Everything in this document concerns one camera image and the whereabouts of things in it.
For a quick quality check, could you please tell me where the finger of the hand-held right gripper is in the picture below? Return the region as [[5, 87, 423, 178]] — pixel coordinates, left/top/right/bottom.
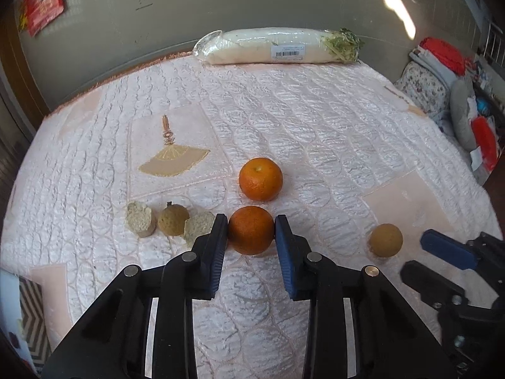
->
[[400, 261, 468, 312], [420, 229, 478, 271]]

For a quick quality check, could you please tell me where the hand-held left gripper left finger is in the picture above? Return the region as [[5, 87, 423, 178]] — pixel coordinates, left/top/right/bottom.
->
[[41, 213, 229, 379]]

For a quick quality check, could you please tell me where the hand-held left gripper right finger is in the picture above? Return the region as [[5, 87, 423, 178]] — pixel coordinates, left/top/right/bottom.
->
[[275, 215, 458, 379]]

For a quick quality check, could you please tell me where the small orange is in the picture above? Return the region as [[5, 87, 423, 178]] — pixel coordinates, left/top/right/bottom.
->
[[239, 157, 284, 202], [228, 206, 276, 256]]

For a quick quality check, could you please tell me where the chevron striped cardboard box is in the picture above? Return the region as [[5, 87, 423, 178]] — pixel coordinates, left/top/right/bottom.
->
[[0, 268, 53, 377]]

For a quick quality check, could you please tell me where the beige cake chunk, right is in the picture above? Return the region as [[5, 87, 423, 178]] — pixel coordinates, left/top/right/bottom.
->
[[184, 211, 216, 247]]

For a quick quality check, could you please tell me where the beige cake chunk, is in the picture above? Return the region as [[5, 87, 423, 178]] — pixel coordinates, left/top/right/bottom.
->
[[184, 211, 216, 247], [125, 201, 157, 238]]

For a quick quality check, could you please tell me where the brown longan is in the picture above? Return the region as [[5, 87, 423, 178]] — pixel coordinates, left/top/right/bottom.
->
[[369, 223, 404, 258], [158, 201, 191, 237]]

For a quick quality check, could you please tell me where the beige cake chunk, middle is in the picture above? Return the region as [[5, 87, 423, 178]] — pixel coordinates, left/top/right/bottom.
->
[[125, 201, 157, 238]]

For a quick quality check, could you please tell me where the red plastic bag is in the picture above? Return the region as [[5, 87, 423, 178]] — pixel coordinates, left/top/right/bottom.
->
[[471, 116, 501, 172]]

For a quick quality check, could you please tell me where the grey pillow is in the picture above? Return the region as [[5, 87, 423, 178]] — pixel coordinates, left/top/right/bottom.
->
[[449, 79, 480, 151]]

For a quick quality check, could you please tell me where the floral cushion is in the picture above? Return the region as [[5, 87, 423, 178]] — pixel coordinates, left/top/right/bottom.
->
[[395, 60, 450, 121]]

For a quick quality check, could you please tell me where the red folded cloth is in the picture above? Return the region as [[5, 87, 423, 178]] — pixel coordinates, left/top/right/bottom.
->
[[418, 37, 474, 75]]

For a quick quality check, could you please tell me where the plastic wrapped white radish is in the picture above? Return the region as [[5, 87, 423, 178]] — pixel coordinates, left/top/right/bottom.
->
[[193, 27, 365, 65]]

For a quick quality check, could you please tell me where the white wire rack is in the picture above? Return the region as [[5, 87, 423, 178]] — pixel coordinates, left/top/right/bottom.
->
[[479, 18, 505, 68]]

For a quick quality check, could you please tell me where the red wall poster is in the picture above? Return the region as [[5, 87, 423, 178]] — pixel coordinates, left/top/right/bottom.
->
[[18, 0, 67, 37]]

